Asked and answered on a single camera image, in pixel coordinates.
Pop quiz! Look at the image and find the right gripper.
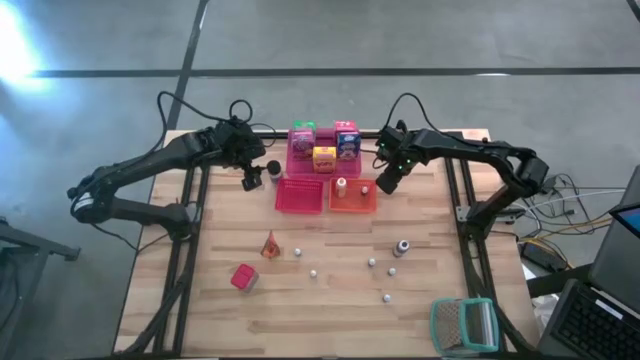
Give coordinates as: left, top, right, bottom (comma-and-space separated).
375, 126, 427, 196

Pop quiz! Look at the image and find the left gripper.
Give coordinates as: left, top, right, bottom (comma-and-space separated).
233, 126, 268, 193

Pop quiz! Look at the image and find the black-lidded spice jar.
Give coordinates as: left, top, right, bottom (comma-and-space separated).
265, 159, 285, 188

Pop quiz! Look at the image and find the purple Raisin Bran box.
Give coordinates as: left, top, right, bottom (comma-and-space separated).
291, 130, 316, 155

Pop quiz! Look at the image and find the yellow Corn Pops box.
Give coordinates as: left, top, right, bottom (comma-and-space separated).
312, 145, 338, 175

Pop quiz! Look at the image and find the orange taco seasoning packet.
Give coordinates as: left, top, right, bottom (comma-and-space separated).
259, 229, 283, 260

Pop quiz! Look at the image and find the red-lidded patterned can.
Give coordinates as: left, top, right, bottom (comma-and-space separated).
229, 262, 260, 293

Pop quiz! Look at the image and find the orange mesh basket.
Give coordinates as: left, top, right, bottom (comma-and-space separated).
327, 177, 378, 215

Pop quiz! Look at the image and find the red mesh basket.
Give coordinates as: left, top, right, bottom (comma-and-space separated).
273, 177, 325, 216

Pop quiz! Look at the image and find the pink plastic tray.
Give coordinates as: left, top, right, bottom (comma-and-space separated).
285, 128, 363, 180

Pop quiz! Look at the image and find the blue Frosted Flakes box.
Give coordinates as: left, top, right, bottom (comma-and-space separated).
336, 131, 362, 160

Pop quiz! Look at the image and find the teal box grater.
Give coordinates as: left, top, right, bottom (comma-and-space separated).
428, 296, 502, 357

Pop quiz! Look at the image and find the black power strip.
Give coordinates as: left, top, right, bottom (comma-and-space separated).
519, 242, 557, 272

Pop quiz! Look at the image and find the black side table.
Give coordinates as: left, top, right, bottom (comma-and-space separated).
0, 218, 82, 360

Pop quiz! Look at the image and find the computer monitor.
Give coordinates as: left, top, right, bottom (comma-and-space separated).
587, 164, 640, 314

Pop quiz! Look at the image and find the laptop computer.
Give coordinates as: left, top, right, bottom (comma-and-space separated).
536, 277, 640, 360

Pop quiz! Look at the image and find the black table frame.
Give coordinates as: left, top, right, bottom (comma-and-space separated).
113, 128, 544, 360

